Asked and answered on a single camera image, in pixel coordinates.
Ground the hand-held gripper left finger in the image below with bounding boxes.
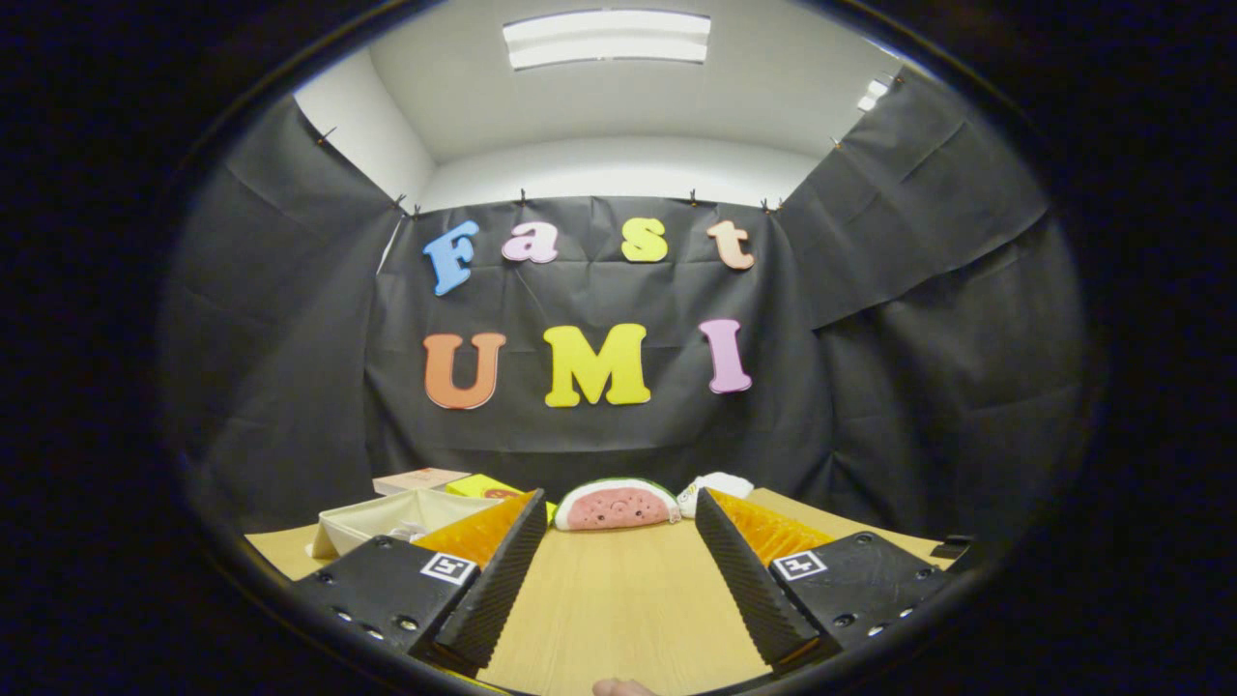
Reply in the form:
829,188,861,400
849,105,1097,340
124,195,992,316
290,488,549,676

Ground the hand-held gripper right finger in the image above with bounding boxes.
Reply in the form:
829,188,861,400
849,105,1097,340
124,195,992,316
694,487,953,673

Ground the beige storage box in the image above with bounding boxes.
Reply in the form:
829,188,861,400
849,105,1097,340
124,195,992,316
309,486,528,562

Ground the white plush toy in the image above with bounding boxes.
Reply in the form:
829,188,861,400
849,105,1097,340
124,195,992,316
676,472,755,518

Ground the yellow book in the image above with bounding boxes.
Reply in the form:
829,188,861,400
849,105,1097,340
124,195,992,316
445,474,559,523

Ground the watermelon slice plush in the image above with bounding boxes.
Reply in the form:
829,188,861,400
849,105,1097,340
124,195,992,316
554,478,682,532

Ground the large ceiling light panel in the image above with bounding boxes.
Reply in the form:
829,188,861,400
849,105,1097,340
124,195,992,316
503,10,712,72

